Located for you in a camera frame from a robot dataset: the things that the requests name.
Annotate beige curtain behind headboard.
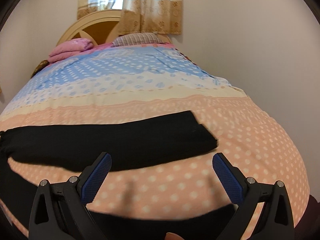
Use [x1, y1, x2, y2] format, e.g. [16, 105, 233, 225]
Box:
[77, 0, 183, 35]

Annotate black pants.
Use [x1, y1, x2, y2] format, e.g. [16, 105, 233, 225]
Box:
[0, 110, 219, 172]

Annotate brown furry item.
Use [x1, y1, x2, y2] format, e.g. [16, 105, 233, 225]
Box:
[30, 60, 50, 78]

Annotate cream wooden headboard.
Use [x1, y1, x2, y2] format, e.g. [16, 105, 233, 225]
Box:
[56, 9, 173, 47]

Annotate striped pillow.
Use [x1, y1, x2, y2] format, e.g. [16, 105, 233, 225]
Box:
[112, 33, 165, 47]

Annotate polka dot bed quilt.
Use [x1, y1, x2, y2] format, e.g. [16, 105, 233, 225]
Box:
[1, 44, 310, 239]

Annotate folded pink blanket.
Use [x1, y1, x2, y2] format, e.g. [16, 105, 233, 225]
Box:
[48, 38, 94, 63]

